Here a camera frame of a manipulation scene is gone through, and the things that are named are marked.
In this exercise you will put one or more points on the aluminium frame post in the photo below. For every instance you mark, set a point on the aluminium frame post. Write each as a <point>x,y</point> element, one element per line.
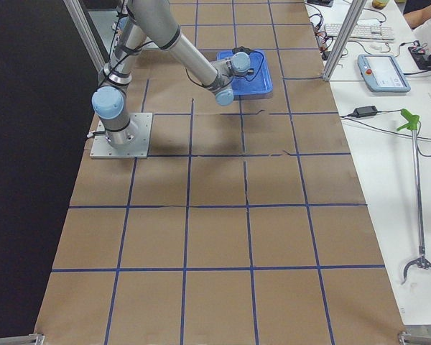
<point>348,25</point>

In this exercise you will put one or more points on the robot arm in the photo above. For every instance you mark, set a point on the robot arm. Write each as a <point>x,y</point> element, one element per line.
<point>152,22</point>

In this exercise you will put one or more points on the teach pendant tablet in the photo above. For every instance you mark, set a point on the teach pendant tablet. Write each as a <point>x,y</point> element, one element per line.
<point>382,74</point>

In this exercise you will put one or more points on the green handled reacher grabber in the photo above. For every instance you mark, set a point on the green handled reacher grabber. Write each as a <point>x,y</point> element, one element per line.
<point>412,124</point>

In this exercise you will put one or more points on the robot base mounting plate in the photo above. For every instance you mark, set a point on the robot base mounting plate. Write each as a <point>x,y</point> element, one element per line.
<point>130,143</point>

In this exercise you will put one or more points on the brown paper table cover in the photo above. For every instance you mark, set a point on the brown paper table cover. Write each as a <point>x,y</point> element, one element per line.
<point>246,224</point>

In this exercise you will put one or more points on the white keyboard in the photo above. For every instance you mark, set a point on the white keyboard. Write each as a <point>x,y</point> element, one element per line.
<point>363,32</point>

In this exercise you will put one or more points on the blue plastic tray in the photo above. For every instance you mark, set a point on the blue plastic tray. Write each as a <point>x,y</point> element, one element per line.
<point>258,83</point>

